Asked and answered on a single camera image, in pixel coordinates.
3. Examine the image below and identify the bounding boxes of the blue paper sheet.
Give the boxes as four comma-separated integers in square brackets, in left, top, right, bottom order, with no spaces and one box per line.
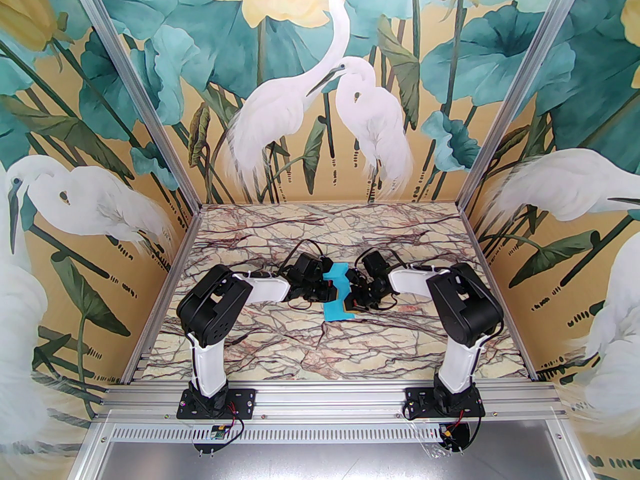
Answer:
[322,262,361,323]

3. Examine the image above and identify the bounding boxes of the slotted metal strip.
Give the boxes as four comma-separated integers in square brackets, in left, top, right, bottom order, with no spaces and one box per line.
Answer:
[100,422,568,445]

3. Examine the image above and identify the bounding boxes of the grey metal panel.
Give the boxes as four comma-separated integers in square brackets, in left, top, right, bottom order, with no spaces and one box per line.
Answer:
[72,440,593,480]

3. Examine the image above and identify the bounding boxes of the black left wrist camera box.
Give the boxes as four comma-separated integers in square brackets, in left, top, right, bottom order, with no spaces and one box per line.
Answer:
[292,254,324,283]

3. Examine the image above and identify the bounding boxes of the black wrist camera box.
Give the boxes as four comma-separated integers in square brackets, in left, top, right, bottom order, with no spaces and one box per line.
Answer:
[362,250,389,276]
[292,254,324,283]

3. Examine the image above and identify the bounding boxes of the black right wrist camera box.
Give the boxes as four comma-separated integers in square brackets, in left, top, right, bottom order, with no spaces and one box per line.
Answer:
[362,250,389,276]

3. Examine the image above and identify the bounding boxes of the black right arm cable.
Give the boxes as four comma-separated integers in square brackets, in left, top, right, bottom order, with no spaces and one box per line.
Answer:
[377,249,441,275]

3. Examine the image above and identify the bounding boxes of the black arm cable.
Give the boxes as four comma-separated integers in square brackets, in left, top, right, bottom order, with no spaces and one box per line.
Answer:
[377,249,441,275]
[278,239,328,271]

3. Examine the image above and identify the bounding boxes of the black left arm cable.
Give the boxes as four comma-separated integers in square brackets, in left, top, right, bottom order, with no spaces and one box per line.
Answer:
[278,239,328,271]

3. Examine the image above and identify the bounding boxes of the aluminium mounting rail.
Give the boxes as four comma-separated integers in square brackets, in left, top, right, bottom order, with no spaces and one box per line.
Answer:
[102,380,560,423]

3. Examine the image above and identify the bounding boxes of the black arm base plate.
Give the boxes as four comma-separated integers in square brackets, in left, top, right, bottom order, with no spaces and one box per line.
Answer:
[179,387,257,422]
[404,386,487,420]

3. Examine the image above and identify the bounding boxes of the red black power wires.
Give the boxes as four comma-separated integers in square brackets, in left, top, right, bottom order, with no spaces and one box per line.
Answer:
[222,402,247,439]
[440,408,483,449]

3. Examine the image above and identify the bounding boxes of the aluminium frame post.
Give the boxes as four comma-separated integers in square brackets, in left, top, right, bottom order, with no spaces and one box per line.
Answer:
[66,0,202,210]
[461,0,595,214]

